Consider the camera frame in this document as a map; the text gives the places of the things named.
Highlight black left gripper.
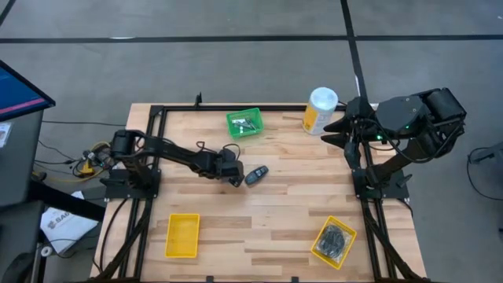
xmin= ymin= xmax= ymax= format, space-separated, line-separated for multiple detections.
xmin=215 ymin=149 xmax=245 ymax=189

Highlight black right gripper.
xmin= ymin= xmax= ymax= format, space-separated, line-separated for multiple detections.
xmin=320 ymin=96 xmax=378 ymax=149

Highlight black item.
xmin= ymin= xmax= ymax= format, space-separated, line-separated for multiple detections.
xmin=318 ymin=223 xmax=352 ymax=259

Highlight white wipes canister yellow label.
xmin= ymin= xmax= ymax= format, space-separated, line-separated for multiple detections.
xmin=302 ymin=86 xmax=340 ymax=136

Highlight green plastic basket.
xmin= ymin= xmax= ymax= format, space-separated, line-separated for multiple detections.
xmin=226 ymin=107 xmax=265 ymax=140

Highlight yellow plastic bin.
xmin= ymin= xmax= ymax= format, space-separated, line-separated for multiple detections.
xmin=164 ymin=213 xmax=201 ymax=259
xmin=310 ymin=215 xmax=358 ymax=270

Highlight black stand bar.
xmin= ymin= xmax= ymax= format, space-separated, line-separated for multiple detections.
xmin=27 ymin=179 xmax=106 ymax=222

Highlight white printed booklet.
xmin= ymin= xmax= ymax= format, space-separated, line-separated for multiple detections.
xmin=39 ymin=207 xmax=99 ymax=255

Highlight grey cabinet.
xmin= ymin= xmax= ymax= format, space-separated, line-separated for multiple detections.
xmin=0 ymin=109 xmax=45 ymax=209

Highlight blue screen monitor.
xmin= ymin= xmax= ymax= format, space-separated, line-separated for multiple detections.
xmin=0 ymin=58 xmax=56 ymax=123

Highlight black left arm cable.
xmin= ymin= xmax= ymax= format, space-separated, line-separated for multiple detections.
xmin=195 ymin=140 xmax=241 ymax=161

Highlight black aluminium table frame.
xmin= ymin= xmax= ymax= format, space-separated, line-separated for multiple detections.
xmin=90 ymin=92 xmax=429 ymax=283

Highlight curved black floor cable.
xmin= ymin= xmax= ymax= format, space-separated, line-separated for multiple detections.
xmin=466 ymin=145 xmax=503 ymax=201

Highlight yellow cable bundle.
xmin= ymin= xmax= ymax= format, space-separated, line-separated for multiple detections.
xmin=72 ymin=140 xmax=115 ymax=184

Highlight thin black floor cable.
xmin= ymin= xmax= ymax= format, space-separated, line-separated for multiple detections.
xmin=39 ymin=119 xmax=127 ymax=129

